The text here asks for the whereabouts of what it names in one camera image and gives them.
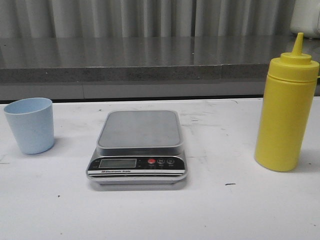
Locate light blue plastic cup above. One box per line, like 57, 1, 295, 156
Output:
4, 97, 55, 155

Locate yellow squeeze bottle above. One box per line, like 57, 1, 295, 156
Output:
254, 32, 320, 172

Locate silver digital kitchen scale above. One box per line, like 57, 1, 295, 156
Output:
86, 110, 188, 185

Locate stainless steel back counter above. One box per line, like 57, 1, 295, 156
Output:
0, 34, 320, 101

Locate white appliance in background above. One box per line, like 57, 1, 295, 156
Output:
290, 0, 320, 39

